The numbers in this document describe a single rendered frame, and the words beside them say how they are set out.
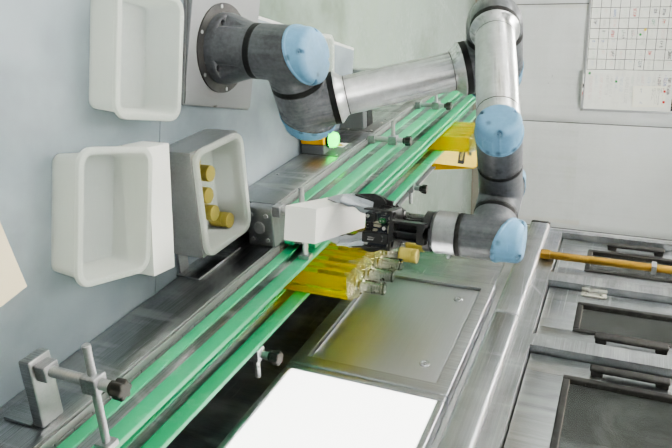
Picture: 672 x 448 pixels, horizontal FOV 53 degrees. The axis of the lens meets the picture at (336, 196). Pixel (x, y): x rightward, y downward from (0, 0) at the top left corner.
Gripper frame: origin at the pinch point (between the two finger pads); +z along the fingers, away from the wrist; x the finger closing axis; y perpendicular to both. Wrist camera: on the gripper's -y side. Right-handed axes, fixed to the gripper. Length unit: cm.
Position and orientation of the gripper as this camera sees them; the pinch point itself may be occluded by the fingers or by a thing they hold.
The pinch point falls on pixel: (334, 218)
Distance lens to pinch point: 126.4
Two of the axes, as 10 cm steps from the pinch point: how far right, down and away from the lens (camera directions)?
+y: -4.0, 0.7, -9.1
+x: -0.6, 9.9, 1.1
